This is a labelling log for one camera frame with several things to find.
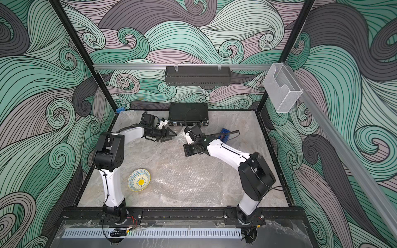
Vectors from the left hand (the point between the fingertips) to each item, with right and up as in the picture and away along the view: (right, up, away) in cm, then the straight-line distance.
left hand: (173, 134), depth 96 cm
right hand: (+7, -9, -10) cm, 15 cm away
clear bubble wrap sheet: (+22, -25, -10) cm, 35 cm away
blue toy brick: (-48, +18, +26) cm, 57 cm away
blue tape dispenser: (+32, -2, -2) cm, 32 cm away
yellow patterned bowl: (-18, -24, -12) cm, 32 cm away
